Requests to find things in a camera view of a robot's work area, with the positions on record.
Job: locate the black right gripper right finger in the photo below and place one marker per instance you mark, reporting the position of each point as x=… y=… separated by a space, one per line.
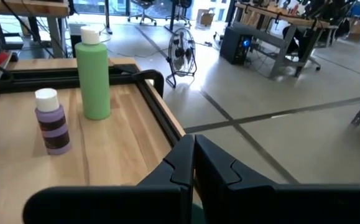
x=245 y=202

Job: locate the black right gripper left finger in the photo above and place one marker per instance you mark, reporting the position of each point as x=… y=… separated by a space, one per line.
x=155 y=199

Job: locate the large green paint bottle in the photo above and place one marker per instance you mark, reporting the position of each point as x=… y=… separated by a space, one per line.
x=92 y=81

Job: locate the small purple paint bottle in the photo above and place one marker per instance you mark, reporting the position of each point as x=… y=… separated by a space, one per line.
x=53 y=130

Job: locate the black floor fan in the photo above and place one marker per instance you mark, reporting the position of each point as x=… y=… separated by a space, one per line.
x=181 y=53

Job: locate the black computer tower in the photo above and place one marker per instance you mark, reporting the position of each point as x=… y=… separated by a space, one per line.
x=232 y=46

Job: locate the black office chair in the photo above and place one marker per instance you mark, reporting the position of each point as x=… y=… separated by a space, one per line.
x=294 y=40
x=144 y=3
x=182 y=3

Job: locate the cardboard box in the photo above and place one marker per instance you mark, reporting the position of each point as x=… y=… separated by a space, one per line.
x=207 y=18
x=357 y=28

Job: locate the wood-top workbench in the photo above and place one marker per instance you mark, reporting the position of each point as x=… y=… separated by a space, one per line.
x=291 y=19
x=27 y=7

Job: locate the black aluminium rig frame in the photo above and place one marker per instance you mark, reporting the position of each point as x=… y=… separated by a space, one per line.
x=27 y=81

